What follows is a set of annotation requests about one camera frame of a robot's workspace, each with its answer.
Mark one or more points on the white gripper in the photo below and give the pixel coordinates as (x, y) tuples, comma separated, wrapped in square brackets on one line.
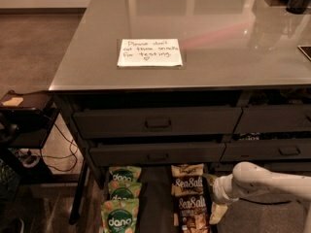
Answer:
[(220, 190)]

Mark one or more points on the brown sea salt bag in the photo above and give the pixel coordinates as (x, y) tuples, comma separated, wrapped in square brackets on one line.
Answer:
[(190, 185), (191, 214)]

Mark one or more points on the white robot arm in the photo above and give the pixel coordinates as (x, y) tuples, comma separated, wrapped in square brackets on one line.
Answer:
[(248, 179)]

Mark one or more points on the back brown chip bag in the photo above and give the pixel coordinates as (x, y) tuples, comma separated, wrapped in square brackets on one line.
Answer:
[(187, 170)]

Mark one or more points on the middle right drawer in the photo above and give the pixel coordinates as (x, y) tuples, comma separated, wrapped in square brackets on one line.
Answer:
[(286, 149)]

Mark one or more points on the open bottom left drawer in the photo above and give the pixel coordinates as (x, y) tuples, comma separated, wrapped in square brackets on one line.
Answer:
[(156, 203)]

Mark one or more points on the middle green dang bag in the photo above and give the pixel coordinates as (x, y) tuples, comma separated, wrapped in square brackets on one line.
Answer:
[(124, 190)]

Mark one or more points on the green dang bag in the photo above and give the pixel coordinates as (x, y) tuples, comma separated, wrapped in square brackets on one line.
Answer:
[(120, 216), (125, 173), (124, 190)]

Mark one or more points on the bottom right drawer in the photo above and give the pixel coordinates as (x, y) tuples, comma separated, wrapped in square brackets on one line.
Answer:
[(288, 167)]

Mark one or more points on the top right drawer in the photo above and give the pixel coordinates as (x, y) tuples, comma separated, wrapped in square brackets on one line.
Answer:
[(274, 118)]

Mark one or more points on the back green dang bag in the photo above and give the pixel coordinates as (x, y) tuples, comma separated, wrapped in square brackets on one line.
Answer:
[(125, 173)]

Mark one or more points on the front green dang bag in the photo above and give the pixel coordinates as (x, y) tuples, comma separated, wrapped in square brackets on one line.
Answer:
[(120, 216)]

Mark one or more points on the top left drawer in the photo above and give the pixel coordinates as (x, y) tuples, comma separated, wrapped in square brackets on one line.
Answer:
[(153, 122)]

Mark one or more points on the middle left drawer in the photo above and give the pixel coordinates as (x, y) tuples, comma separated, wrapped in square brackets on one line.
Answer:
[(148, 154)]

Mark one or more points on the grey counter cabinet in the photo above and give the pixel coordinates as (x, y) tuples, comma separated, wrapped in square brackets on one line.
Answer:
[(236, 53)]

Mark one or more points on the dark tablet on counter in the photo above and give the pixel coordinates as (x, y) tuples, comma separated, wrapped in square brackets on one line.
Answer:
[(306, 50)]

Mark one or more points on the white handwritten paper note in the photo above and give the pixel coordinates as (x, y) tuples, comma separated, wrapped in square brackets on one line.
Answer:
[(150, 53)]

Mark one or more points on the white power strip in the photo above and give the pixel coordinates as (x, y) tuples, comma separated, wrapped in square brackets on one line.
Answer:
[(27, 158)]

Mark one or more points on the black side table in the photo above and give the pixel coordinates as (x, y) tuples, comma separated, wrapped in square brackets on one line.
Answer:
[(27, 126)]

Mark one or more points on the tan sticky note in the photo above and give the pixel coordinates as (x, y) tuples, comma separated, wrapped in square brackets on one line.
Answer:
[(13, 102)]

